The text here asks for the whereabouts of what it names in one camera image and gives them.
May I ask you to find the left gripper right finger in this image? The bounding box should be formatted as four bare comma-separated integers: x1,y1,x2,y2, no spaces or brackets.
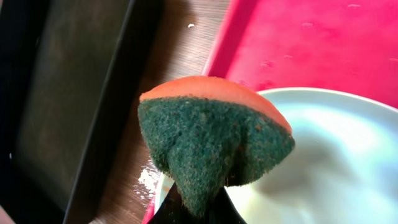
213,188,246,224

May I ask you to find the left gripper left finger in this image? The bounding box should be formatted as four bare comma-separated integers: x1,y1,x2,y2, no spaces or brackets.
148,184,190,224

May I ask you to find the orange green scrub sponge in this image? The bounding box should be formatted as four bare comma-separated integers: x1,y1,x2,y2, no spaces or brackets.
138,76,295,217

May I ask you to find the light blue plate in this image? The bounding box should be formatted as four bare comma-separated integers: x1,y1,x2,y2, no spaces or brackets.
154,87,398,224

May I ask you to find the black water tray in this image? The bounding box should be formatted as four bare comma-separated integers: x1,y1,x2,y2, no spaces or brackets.
1,0,164,223

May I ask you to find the red plastic serving tray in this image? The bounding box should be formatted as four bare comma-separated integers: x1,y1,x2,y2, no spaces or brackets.
156,0,397,212

